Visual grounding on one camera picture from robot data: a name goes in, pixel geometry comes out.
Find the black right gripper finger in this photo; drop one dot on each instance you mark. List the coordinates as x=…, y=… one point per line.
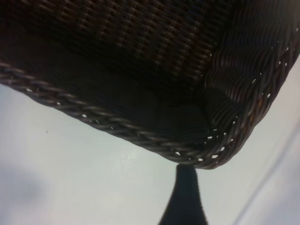
x=185, y=201

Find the dark brown woven basket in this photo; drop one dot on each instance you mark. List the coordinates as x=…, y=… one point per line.
x=140, y=58

